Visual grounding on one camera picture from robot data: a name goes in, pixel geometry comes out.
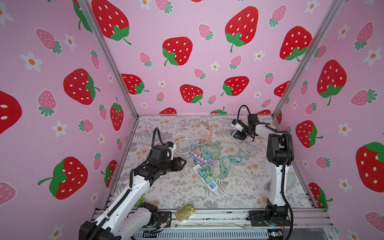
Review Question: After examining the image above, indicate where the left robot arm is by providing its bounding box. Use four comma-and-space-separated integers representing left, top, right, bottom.
79, 141, 187, 240

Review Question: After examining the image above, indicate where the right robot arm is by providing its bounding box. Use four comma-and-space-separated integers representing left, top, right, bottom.
231, 105, 294, 240

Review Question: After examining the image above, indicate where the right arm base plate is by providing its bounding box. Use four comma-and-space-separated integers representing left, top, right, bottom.
246, 211, 291, 227

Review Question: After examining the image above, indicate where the white blue power strip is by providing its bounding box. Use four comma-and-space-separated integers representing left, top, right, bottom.
193, 164, 219, 192

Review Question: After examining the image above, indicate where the green snack packet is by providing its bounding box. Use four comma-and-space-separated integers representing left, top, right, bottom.
135, 195, 145, 207

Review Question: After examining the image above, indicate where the green cable tangle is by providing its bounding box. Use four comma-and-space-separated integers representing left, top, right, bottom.
189, 140, 259, 181

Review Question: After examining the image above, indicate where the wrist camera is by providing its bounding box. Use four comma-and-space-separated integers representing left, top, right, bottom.
231, 119, 246, 132
165, 142, 176, 160

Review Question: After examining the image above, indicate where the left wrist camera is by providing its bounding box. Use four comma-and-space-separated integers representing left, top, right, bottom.
165, 142, 176, 160

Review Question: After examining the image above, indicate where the purple power strip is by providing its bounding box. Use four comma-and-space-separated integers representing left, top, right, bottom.
193, 153, 217, 169

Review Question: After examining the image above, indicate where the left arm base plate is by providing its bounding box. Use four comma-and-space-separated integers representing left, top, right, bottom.
143, 211, 172, 229

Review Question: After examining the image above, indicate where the pinkish white power cable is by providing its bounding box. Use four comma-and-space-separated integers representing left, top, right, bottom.
170, 132, 194, 155

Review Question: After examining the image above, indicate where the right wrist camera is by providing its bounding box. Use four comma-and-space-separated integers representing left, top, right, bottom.
231, 119, 246, 132

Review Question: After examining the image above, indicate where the gold sardine tin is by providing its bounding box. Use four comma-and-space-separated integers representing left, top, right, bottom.
175, 203, 196, 222

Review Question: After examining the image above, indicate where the pale green soap box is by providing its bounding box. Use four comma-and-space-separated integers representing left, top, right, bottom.
266, 172, 297, 193

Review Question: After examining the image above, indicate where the clear plastic small box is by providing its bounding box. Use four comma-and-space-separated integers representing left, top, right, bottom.
146, 125, 152, 135

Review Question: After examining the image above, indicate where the aluminium front rail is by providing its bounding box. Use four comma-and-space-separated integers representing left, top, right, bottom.
86, 208, 338, 240

